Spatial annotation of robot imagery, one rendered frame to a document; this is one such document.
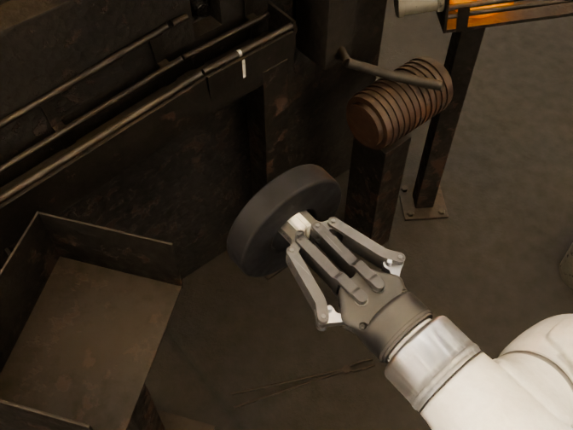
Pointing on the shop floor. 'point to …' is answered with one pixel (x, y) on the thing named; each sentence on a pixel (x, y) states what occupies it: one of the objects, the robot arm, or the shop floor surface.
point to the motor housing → (387, 142)
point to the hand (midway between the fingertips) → (286, 215)
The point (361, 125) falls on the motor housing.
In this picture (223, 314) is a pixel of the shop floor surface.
